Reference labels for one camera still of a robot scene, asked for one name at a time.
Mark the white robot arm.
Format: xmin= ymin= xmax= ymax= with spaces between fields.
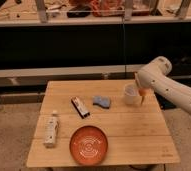
xmin=135 ymin=56 xmax=191 ymax=115

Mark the white ceramic cup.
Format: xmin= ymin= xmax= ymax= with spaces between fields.
xmin=123 ymin=84 xmax=141 ymax=105

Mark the blue sponge cloth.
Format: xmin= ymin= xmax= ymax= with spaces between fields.
xmin=93 ymin=96 xmax=111 ymax=109

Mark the black crate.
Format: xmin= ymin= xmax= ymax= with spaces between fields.
xmin=158 ymin=46 xmax=191 ymax=75

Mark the dark rectangular box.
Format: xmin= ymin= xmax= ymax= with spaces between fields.
xmin=71 ymin=97 xmax=90 ymax=119

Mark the wooden folding table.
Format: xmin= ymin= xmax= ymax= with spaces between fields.
xmin=27 ymin=80 xmax=180 ymax=167

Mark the orange round plate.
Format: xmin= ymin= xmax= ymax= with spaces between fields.
xmin=69 ymin=125 xmax=108 ymax=166

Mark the white plastic bottle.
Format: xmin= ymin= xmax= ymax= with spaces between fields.
xmin=43 ymin=110 xmax=59 ymax=148

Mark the long wooden shelf bench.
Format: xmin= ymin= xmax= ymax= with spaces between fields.
xmin=0 ymin=64 xmax=142 ymax=87

